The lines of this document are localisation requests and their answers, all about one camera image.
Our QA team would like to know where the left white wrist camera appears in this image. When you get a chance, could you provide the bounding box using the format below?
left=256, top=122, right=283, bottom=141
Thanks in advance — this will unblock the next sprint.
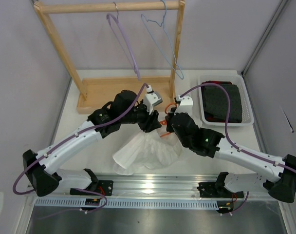
left=143, top=85, right=163, bottom=115

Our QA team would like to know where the white plastic basket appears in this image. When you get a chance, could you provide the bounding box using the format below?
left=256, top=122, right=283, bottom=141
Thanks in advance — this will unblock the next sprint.
left=198, top=74, right=254, bottom=127

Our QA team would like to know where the dark dotted folded garment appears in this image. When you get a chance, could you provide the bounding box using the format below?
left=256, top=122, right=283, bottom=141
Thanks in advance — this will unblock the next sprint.
left=201, top=81, right=242, bottom=123

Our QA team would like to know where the white pleated skirt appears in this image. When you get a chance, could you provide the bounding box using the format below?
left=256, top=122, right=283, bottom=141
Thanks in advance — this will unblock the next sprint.
left=112, top=120, right=183, bottom=176

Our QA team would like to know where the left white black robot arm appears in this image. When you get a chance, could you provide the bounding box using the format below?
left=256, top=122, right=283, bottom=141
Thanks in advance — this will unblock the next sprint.
left=22, top=88, right=163, bottom=197

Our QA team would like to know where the aluminium mounting rail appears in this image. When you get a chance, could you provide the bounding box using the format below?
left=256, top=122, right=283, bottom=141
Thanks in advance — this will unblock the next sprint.
left=25, top=172, right=291, bottom=202

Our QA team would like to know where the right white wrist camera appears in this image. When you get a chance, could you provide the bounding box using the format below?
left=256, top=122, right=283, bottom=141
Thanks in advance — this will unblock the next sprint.
left=174, top=95, right=193, bottom=116

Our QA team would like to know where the blue wire hanger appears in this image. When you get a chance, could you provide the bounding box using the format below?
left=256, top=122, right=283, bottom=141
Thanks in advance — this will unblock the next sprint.
left=141, top=0, right=185, bottom=80

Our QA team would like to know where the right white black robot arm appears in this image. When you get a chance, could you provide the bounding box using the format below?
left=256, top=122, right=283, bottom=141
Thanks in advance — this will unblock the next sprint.
left=166, top=113, right=296, bottom=203

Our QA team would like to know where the white slotted cable duct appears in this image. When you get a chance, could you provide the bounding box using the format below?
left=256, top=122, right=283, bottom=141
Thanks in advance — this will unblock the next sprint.
left=35, top=197, right=219, bottom=210

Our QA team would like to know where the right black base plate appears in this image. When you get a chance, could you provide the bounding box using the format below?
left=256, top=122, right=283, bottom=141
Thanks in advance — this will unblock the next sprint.
left=197, top=182, right=244, bottom=198

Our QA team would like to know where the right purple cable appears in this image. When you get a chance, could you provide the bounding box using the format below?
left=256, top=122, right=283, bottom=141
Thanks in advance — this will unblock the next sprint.
left=176, top=82, right=296, bottom=216

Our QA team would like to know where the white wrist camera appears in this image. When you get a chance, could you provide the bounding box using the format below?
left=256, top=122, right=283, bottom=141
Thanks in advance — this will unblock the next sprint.
left=174, top=95, right=193, bottom=116
left=143, top=85, right=163, bottom=115

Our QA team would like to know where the purple plastic hanger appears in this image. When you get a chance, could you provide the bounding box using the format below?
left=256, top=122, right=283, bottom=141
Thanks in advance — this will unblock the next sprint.
left=106, top=2, right=141, bottom=81

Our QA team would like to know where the orange plastic hanger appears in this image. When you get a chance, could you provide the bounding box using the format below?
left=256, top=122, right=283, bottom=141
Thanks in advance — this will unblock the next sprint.
left=160, top=102, right=177, bottom=137

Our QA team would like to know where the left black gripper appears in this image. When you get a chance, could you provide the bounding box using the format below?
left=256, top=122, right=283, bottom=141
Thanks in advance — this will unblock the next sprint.
left=120, top=100, right=162, bottom=133

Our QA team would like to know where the wooden clothes rack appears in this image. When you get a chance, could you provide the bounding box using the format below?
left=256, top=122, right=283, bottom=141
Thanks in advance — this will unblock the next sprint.
left=34, top=0, right=185, bottom=115

